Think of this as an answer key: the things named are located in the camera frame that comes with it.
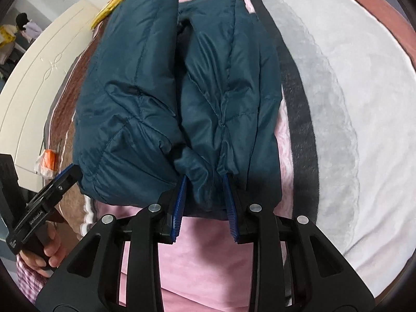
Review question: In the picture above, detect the teal padded jacket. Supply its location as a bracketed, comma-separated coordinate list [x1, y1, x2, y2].
[72, 0, 283, 218]

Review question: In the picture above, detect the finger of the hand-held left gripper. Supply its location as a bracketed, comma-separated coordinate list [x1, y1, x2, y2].
[28, 164, 83, 210]

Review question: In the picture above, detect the orange white packet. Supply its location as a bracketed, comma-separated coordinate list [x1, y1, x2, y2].
[35, 149, 61, 178]

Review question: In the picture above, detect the yellow packet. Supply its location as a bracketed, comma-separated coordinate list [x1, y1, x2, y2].
[91, 0, 127, 30]

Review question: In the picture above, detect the person's left hand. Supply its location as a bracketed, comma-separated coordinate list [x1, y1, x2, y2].
[19, 225, 68, 279]

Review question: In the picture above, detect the cream bed headboard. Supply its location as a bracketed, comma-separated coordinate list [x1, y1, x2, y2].
[0, 0, 108, 171]

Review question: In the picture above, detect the pink grey white plush blanket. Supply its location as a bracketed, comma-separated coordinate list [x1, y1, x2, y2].
[84, 0, 415, 312]

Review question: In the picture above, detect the person's left forearm plaid sleeve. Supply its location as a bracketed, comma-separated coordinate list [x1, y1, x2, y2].
[16, 255, 49, 305]

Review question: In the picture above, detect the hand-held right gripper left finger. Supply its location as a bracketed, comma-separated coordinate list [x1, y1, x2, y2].
[35, 175, 188, 311]

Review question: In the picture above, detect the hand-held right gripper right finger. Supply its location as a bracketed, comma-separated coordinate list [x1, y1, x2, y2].
[223, 173, 378, 311]

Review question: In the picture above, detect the yellow bag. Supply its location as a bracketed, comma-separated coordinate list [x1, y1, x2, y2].
[0, 24, 18, 48]

